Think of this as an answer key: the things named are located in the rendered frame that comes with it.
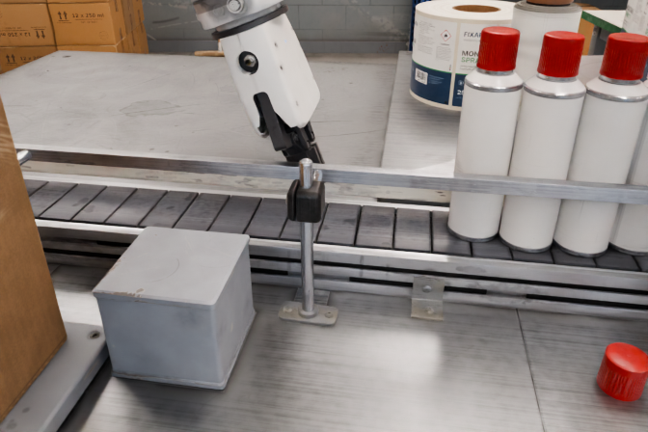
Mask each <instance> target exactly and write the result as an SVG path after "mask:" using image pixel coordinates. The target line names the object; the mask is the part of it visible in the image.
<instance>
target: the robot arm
mask: <svg viewBox="0 0 648 432"><path fill-rule="evenodd" d="M191 1H192V3H193V6H194V8H195V10H196V16H197V18H198V21H200V22H201V24H202V27H203V29H204V30H208V29H212V28H216V31H215V32H213V33H212V34H211V36H212V38H213V39H214V40H220V42H221V44H222V48H223V51H224V54H225V57H226V60H227V63H228V66H229V71H230V74H231V77H232V79H233V82H234V85H235V87H236V90H237V92H238V94H239V97H240V99H241V102H242V104H243V107H244V109H245V112H246V114H247V116H248V118H249V121H250V123H251V125H252V127H253V129H254V131H255V133H256V135H258V136H259V137H261V138H267V137H268V136H269V135H270V138H271V141H272V144H273V147H274V150H275V151H280V150H281V151H282V153H283V156H284V157H285V158H286V160H287V162H299V161H300V160H301V159H303V158H309V159H310V160H311V161H312V163H316V164H325V162H324V160H323V157H322V154H321V152H320V149H319V147H318V144H317V142H315V143H312V142H314V141H315V136H314V133H313V130H312V127H311V122H310V118H311V115H312V113H313V111H314V109H315V107H316V105H317V103H318V101H319V98H320V92H319V90H318V87H317V85H316V82H315V80H314V78H313V75H312V73H311V69H310V67H309V64H308V62H307V59H306V57H305V55H304V52H303V50H302V48H301V45H300V43H299V42H298V40H297V37H296V35H295V33H294V31H293V29H292V27H291V25H290V23H289V21H288V19H287V17H286V15H285V13H286V12H287V11H289V8H288V6H287V4H283V5H280V2H281V1H283V0H191Z"/></svg>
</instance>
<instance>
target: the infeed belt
mask: <svg viewBox="0 0 648 432"><path fill-rule="evenodd" d="M24 182H25V185H26V189H27V193H28V196H29V200H30V204H31V206H32V210H33V213H34V217H35V219H37V220H47V221H59V222H70V223H81V224H92V225H102V226H114V227H125V228H136V229H144V228H146V227H158V228H168V229H180V230H201V231H212V232H223V233H234V234H246V235H249V236H250V238H257V239H268V240H280V241H290V242H301V233H300V222H298V221H297V217H296V220H295V221H290V220H289V219H288V217H287V204H286V202H285V200H286V199H276V198H263V199H262V197H251V196H238V195H231V196H230V195H225V194H212V193H200V194H199V192H187V191H175V190H170V191H169V192H168V190H162V189H149V188H139V189H138V188H137V187H124V186H112V185H109V186H107V185H99V184H87V183H79V184H78V183H74V182H62V181H50V182H49V181H48V180H36V179H24ZM327 205H328V203H327V202H325V209H324V212H323V215H322V218H321V220H320V222H318V223H313V244H323V245H335V246H345V247H357V248H368V249H379V250H390V251H401V252H412V253H423V254H434V255H445V256H457V257H478V258H489V259H500V260H511V261H521V262H533V263H544V264H555V265H566V266H578V267H588V268H600V269H610V270H621V271H633V272H643V273H648V256H631V255H627V254H623V253H620V252H618V251H616V250H614V249H612V248H611V247H609V246H607V251H606V253H605V254H603V255H602V256H598V257H579V256H572V255H569V254H567V253H565V252H563V251H561V250H559V249H558V248H557V247H556V246H555V245H554V243H553V244H552V246H551V247H550V249H549V250H547V251H545V252H542V253H536V254H531V253H523V252H519V251H516V250H513V249H511V248H509V247H507V246H505V245H504V244H503V243H502V242H501V241H500V239H499V235H498V236H497V237H496V238H495V239H493V240H491V241H488V242H480V243H476V242H469V241H465V240H462V239H459V238H457V237H455V236H454V235H452V234H451V233H450V232H449V230H448V228H447V222H448V215H449V211H440V210H432V217H430V210H426V209H413V208H401V207H398V208H397V210H396V214H394V213H395V207H388V206H376V205H363V209H362V211H361V205H360V204H351V203H338V202H329V205H328V208H327Z"/></svg>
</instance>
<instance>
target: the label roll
mask: <svg viewBox="0 0 648 432"><path fill-rule="evenodd" d="M514 5H515V3H512V2H505V1H496V0H435V1H428V2H423V3H420V4H418V5H416V15H415V28H414V41H413V55H412V68H411V81H410V94H411V95H412V96H413V97H414V98H416V99H417V100H419V101H421V102H424V103H426V104H429V105H433V106H436V107H441V108H445V109H450V110H457V111H461V110H462V101H463V93H464V86H465V77H466V76H467V75H468V74H469V73H471V72H472V71H473V70H475V69H476V68H478V67H477V66H476V62H477V58H478V51H479V44H480V37H481V31H482V29H483V28H486V27H492V26H502V27H510V28H511V22H512V15H513V6H514Z"/></svg>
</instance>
